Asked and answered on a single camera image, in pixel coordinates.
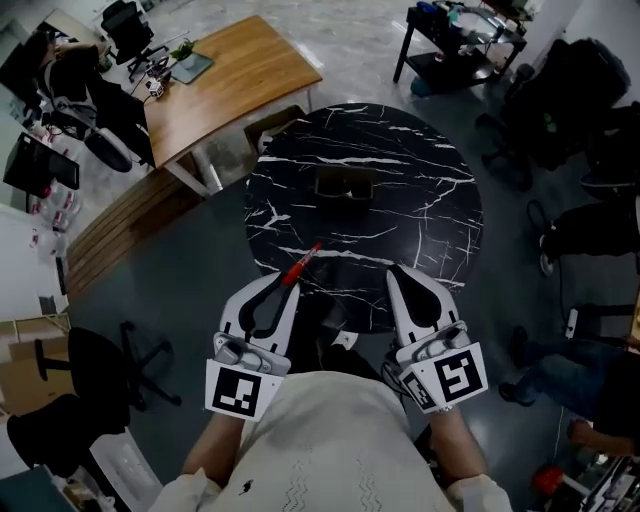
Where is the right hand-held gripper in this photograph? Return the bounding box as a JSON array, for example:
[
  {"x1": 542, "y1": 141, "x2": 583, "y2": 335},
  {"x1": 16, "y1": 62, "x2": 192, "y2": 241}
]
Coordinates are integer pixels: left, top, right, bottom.
[{"x1": 385, "y1": 264, "x2": 490, "y2": 416}]

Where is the flat cardboard box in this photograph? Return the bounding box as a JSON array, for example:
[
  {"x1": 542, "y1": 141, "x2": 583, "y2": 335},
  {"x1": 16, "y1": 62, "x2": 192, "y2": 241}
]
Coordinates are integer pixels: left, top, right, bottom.
[{"x1": 0, "y1": 312, "x2": 72, "y2": 417}]

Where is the spare hand-held gripper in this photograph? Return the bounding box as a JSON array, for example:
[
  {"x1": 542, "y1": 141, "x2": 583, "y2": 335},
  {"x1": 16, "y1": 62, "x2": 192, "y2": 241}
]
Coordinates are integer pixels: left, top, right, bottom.
[{"x1": 143, "y1": 56, "x2": 174, "y2": 102}]

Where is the person's left forearm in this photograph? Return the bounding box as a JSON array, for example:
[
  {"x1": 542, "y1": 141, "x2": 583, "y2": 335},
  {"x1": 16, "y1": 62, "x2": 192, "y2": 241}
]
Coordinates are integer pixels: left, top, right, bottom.
[{"x1": 181, "y1": 413, "x2": 253, "y2": 490}]

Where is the black mesh office chair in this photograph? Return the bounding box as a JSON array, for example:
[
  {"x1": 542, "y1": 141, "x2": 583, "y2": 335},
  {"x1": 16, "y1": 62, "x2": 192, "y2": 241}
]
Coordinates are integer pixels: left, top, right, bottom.
[{"x1": 98, "y1": 0, "x2": 170, "y2": 84}]

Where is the person's right forearm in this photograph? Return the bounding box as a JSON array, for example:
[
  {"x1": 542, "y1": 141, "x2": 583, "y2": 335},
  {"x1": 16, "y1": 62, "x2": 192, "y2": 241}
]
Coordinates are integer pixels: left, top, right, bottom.
[{"x1": 426, "y1": 405, "x2": 492, "y2": 487}]

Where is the black office chair with jacket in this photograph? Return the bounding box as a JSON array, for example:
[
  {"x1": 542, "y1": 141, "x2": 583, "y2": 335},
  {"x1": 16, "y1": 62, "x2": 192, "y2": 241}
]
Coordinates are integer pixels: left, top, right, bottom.
[{"x1": 37, "y1": 69, "x2": 157, "y2": 174}]

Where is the black swivel chair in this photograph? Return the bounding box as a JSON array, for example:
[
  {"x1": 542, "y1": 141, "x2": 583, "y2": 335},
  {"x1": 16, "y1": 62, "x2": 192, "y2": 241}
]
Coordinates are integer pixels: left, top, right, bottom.
[{"x1": 5, "y1": 320, "x2": 183, "y2": 479}]

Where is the red round object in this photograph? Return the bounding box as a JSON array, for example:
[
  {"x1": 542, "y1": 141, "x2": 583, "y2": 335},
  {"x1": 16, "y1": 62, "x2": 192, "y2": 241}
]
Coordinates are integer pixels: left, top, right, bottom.
[{"x1": 531, "y1": 463, "x2": 565, "y2": 495}]

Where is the grey laptop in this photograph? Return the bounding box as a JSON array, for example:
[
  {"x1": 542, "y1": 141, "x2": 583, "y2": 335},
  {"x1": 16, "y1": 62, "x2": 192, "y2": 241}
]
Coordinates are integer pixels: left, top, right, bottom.
[{"x1": 171, "y1": 51, "x2": 216, "y2": 86}]

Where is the black computer monitor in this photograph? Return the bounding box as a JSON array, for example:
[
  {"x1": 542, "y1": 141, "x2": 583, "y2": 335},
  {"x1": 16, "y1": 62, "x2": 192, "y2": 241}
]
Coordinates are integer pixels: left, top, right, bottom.
[{"x1": 1, "y1": 131, "x2": 81, "y2": 192}]

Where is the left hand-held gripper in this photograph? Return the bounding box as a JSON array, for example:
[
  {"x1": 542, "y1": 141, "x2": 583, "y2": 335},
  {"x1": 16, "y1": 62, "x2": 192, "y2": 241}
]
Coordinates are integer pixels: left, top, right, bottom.
[{"x1": 203, "y1": 273, "x2": 302, "y2": 424}]

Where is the red pen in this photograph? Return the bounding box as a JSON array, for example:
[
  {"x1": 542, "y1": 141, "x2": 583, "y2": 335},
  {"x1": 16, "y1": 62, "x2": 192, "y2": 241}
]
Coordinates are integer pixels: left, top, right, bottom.
[{"x1": 280, "y1": 242, "x2": 324, "y2": 288}]

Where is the black padded office chair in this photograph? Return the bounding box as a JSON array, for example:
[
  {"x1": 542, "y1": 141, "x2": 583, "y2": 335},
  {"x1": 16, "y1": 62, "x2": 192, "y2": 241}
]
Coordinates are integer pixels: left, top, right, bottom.
[{"x1": 473, "y1": 36, "x2": 633, "y2": 193}]

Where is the open cardboard box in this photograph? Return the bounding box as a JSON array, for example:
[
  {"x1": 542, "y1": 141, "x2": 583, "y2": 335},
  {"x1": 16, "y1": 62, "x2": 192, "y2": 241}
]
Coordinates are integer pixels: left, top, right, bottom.
[{"x1": 243, "y1": 104, "x2": 310, "y2": 157}]

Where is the wooden desk with white legs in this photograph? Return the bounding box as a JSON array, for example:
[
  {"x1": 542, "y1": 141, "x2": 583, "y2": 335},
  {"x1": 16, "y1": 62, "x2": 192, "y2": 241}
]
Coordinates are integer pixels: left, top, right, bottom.
[{"x1": 142, "y1": 14, "x2": 324, "y2": 197}]

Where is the person's cream knit sweater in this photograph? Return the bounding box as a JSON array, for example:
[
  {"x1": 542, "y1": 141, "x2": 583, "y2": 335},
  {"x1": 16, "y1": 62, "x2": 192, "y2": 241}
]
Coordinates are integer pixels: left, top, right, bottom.
[{"x1": 160, "y1": 370, "x2": 516, "y2": 512}]

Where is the dark wooden pen holder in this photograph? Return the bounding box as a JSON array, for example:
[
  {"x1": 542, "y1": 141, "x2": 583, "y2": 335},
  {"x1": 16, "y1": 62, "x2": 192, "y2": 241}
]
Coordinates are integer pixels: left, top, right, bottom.
[{"x1": 313, "y1": 165, "x2": 378, "y2": 212}]

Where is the wooden slatted bench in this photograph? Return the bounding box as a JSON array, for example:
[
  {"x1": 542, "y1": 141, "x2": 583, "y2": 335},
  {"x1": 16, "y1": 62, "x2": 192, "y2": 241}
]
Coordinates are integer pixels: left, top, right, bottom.
[{"x1": 64, "y1": 168, "x2": 204, "y2": 302}]

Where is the small potted green plant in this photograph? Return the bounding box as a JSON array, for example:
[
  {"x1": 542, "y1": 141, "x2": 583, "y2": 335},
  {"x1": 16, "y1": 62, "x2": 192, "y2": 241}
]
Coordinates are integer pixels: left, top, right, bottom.
[{"x1": 168, "y1": 38, "x2": 197, "y2": 64}]

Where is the black side table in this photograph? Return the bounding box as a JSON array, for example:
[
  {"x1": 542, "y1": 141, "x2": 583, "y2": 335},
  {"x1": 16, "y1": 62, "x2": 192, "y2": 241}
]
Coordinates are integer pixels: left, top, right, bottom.
[{"x1": 391, "y1": 0, "x2": 530, "y2": 95}]

